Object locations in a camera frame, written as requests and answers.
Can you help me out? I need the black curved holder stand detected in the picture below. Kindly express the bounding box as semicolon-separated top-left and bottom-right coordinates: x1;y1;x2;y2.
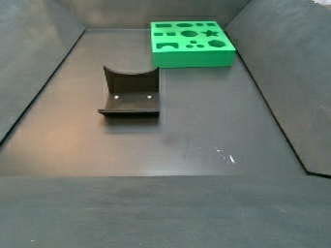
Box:
99;67;160;116

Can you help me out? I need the green foam shape-sorter block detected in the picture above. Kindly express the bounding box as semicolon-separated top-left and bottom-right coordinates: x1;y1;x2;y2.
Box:
150;20;236;68

